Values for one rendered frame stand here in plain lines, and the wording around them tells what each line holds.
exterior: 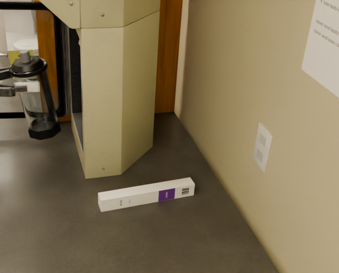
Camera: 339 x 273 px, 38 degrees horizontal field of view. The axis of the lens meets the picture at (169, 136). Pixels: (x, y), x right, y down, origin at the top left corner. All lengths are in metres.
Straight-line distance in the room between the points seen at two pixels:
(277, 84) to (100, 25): 0.47
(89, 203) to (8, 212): 0.22
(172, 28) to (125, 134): 0.48
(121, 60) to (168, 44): 0.46
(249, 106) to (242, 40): 0.18
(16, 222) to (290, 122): 0.75
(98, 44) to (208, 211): 0.55
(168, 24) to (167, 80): 0.22
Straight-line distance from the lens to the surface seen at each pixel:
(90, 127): 1.44
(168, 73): 1.84
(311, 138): 1.12
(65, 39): 1.66
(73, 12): 1.30
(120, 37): 1.34
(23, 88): 1.46
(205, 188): 1.51
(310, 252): 1.20
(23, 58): 1.48
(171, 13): 1.76
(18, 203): 1.46
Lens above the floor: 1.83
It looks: 31 degrees down
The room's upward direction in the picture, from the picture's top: 4 degrees clockwise
